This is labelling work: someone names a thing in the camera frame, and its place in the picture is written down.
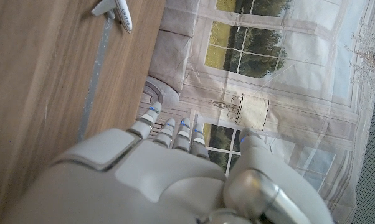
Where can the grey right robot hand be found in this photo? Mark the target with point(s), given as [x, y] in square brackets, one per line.
[137, 180]

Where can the white toy airplane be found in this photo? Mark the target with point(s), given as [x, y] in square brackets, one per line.
[123, 12]

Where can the printed window backdrop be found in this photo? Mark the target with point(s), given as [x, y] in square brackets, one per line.
[284, 77]

